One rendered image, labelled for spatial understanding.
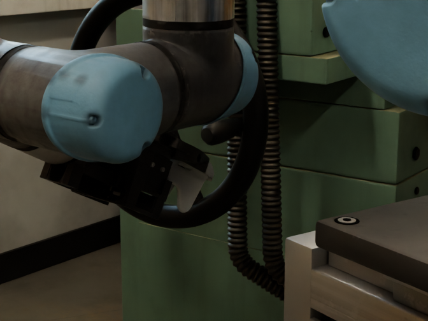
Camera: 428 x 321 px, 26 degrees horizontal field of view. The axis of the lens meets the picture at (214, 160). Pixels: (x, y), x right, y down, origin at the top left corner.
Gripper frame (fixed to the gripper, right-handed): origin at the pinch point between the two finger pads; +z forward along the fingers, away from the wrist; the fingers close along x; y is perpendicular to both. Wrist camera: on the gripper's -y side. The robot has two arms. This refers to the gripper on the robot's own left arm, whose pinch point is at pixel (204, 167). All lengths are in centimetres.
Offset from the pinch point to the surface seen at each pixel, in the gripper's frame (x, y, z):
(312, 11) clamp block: 3.2, -20.6, 5.4
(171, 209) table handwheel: -8.8, 4.4, 7.7
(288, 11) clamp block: 0.3, -20.2, 5.2
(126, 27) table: -32.1, -19.2, 14.1
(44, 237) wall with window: -146, 13, 124
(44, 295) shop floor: -129, 28, 114
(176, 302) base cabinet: -22.9, 15.2, 33.0
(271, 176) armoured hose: 0.5, -2.6, 11.7
